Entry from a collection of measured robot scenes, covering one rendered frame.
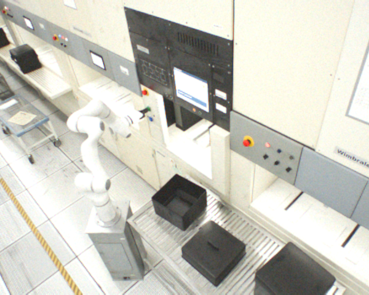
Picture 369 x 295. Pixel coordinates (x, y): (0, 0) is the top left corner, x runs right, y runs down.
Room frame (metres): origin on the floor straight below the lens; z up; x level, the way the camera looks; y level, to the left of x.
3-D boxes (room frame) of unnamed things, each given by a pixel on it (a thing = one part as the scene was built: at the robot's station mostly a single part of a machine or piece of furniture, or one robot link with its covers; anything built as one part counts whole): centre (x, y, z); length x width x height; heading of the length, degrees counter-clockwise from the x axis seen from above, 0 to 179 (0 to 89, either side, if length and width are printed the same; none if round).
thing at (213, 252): (0.98, -0.12, 0.83); 0.29 x 0.29 x 0.13; 40
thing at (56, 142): (3.43, 1.98, 0.24); 0.97 x 0.52 x 0.48; 40
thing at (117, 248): (1.39, 0.59, 0.38); 0.28 x 0.28 x 0.76; 83
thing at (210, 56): (1.98, -0.36, 0.98); 0.95 x 0.88 x 1.95; 128
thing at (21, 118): (3.27, 1.89, 0.47); 0.31 x 0.23 x 0.02; 59
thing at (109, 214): (1.39, 0.59, 0.85); 0.19 x 0.19 x 0.18
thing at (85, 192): (1.40, 0.62, 1.07); 0.19 x 0.12 x 0.24; 71
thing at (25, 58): (3.90, 1.82, 0.93); 0.30 x 0.28 x 0.26; 35
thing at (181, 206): (1.36, 0.06, 0.85); 0.28 x 0.28 x 0.17; 46
